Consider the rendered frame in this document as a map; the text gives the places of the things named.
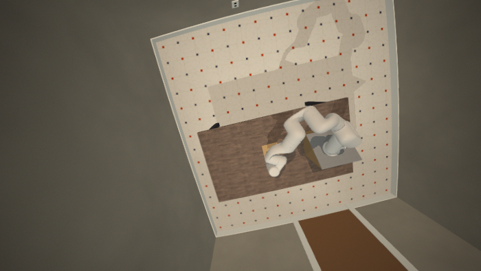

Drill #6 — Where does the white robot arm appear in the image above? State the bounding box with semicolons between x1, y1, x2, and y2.
265;106;362;177

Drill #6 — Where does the tan flat mat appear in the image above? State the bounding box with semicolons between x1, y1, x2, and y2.
262;142;277;156

